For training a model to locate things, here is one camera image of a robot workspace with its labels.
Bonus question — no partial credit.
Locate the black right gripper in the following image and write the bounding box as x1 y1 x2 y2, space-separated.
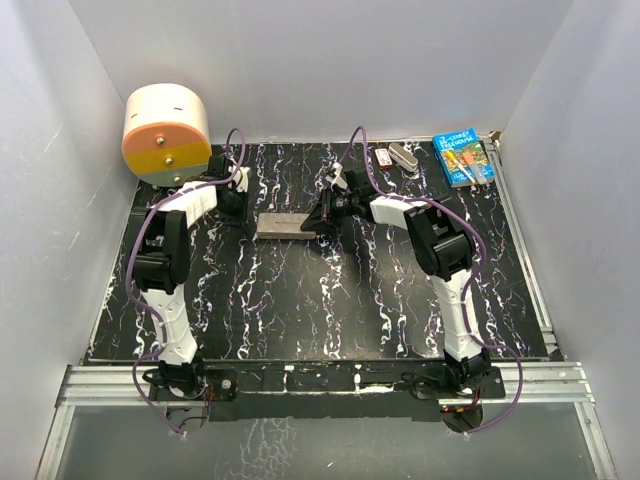
302 186 360 231

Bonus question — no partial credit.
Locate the grey glasses case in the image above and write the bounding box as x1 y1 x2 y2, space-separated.
256 213 316 240

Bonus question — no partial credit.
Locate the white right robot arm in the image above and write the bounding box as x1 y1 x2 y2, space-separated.
301 163 491 397

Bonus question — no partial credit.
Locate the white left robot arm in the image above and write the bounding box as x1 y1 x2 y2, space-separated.
129 158 251 399

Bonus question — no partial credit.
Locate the round mini drawer cabinet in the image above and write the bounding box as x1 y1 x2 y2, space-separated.
121 83 212 188

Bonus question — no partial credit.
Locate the small red white box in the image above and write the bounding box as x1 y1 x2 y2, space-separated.
374 148 394 169

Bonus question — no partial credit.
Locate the yellow white marker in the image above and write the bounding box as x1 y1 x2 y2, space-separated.
445 150 476 185

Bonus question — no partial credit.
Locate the orange grey marker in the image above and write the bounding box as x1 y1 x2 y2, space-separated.
463 152 487 185

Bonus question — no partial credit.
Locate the blue paperback book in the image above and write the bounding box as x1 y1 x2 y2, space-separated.
432 128 495 188

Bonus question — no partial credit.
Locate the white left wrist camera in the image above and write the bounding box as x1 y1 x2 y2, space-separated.
231 167 251 193

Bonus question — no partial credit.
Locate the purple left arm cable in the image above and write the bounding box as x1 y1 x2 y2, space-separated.
124 127 249 435

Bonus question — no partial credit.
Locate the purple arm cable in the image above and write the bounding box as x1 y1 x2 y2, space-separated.
124 127 249 435
344 125 524 434

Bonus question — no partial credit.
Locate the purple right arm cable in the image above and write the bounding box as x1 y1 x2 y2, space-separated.
344 125 524 434

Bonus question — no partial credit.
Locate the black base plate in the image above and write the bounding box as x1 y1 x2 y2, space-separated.
143 359 506 422

